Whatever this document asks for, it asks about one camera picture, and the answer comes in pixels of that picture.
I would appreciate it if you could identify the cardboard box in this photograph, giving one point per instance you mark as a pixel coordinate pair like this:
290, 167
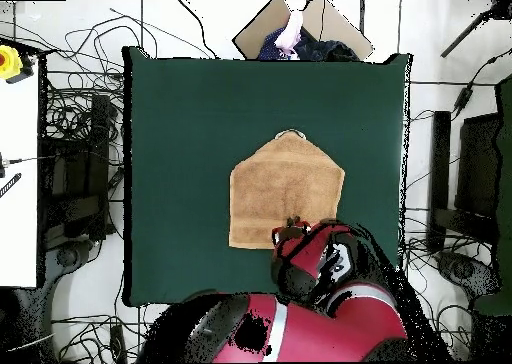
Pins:
256, 32

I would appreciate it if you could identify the black rod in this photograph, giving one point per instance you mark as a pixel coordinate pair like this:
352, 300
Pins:
464, 34

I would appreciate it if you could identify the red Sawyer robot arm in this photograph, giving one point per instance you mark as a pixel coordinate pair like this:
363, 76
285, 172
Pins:
320, 332

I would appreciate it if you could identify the white pink garment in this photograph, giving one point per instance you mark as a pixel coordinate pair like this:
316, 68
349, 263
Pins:
291, 32

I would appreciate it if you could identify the orange terry towel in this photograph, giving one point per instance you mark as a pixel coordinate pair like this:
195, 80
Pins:
280, 180

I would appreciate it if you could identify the black upright bar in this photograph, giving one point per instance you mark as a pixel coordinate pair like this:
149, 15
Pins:
440, 160

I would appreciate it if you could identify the black flat panel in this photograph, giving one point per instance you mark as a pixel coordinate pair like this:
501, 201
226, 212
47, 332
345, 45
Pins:
478, 164

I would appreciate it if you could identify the dark navy garment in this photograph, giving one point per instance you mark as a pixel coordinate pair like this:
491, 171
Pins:
328, 50

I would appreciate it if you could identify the black power strip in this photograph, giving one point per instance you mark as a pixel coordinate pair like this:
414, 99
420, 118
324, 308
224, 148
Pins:
118, 344

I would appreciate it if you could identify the black equipment rack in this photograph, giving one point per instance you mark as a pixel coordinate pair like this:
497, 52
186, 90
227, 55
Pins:
76, 180

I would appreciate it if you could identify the dark green table cloth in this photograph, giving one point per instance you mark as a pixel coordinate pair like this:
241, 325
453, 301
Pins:
200, 140

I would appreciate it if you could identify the yellow emergency stop button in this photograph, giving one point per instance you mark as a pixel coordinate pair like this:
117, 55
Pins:
8, 62

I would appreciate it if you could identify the white desk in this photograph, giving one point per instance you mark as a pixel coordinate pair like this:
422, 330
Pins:
18, 180

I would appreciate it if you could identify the blue dotted garment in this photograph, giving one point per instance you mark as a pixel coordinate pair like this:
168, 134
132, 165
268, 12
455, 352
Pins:
268, 48

